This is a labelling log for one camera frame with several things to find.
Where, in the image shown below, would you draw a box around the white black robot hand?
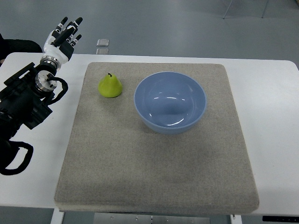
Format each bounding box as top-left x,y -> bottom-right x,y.
43,17 -> 83,64

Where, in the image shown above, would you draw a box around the metal chair legs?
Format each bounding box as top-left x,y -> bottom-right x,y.
222,0 -> 270,19

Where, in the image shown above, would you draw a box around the beige felt mat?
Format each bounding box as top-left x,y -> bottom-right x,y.
54,62 -> 259,215

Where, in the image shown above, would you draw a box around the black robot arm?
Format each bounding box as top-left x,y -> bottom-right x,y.
0,56 -> 68,140

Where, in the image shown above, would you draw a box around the black control panel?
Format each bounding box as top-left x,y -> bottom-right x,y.
262,216 -> 299,223

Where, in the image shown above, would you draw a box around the green pear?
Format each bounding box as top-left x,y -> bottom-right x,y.
98,73 -> 123,98

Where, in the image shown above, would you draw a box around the blue bowl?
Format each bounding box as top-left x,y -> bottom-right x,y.
134,71 -> 207,134

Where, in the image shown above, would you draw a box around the floor outlet plate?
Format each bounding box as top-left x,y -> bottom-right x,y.
96,39 -> 109,47
96,48 -> 109,55

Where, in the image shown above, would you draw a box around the dark object at left edge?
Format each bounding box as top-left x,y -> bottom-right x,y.
0,35 -> 43,60

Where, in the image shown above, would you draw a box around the upper floor outlet plate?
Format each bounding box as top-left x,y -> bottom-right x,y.
96,39 -> 109,47

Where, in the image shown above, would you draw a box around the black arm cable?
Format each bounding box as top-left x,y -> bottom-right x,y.
0,139 -> 34,175

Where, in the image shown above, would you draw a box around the white table leg frame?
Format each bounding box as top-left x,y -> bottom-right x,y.
50,208 -> 242,224

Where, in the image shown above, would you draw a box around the lower floor outlet plate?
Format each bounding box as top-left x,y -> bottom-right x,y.
96,48 -> 109,55

